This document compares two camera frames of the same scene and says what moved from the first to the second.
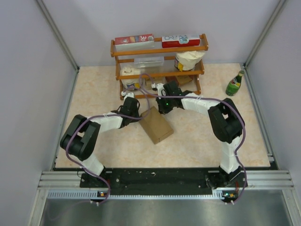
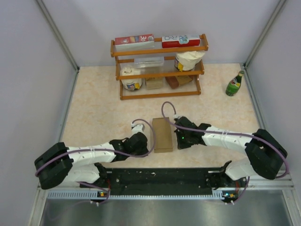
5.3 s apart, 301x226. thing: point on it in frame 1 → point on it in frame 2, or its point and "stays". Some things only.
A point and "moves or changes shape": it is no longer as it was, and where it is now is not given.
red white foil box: x=138 y=42 stays
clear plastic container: x=148 y=61 stays
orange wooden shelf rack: x=160 y=72 stays
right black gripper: x=162 y=109 → x=181 y=145
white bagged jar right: x=187 y=60 stays
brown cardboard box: x=154 y=125 moves or changes shape
